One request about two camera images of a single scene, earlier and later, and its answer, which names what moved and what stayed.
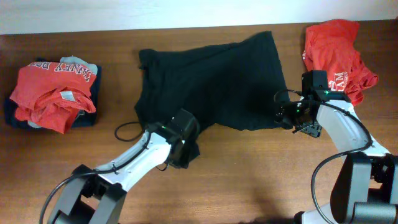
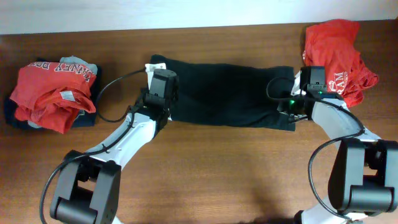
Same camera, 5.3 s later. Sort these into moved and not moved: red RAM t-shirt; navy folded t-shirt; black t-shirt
Moved: black t-shirt
Not moved: red RAM t-shirt; navy folded t-shirt
